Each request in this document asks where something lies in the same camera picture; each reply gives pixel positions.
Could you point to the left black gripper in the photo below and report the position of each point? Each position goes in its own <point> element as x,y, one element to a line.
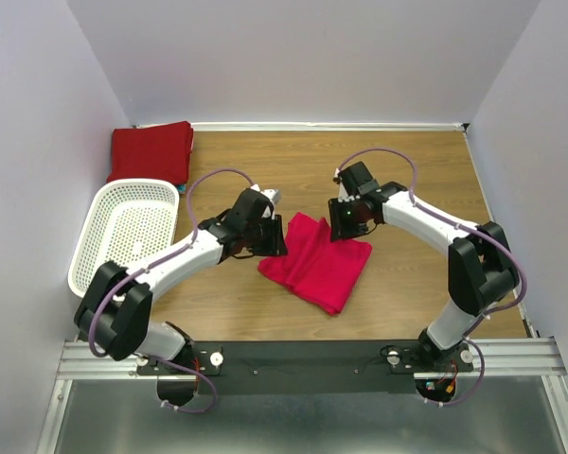
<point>275,236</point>

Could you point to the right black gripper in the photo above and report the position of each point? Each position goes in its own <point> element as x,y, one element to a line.
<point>337,219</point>

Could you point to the pink red t shirt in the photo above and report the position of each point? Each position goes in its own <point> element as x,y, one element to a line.
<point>317,270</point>

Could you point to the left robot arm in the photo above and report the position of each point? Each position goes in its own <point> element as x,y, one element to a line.
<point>115,311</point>

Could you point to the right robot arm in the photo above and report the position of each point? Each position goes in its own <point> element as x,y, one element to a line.
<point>480,270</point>

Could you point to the folded dark red shirt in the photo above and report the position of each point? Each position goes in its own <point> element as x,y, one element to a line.
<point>160,152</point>

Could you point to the white plastic laundry basket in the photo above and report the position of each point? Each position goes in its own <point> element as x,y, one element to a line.
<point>128,220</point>

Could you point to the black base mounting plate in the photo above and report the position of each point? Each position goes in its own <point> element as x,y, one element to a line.
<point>302,367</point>

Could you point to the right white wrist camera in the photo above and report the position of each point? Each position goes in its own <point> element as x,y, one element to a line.
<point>344,195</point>

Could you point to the aluminium frame rail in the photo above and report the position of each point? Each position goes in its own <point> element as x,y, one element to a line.
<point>361,396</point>

